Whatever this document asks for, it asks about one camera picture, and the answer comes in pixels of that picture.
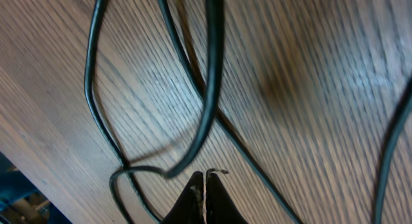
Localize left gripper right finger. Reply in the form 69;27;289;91
206;168;247;224

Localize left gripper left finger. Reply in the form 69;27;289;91
160;171;205;224

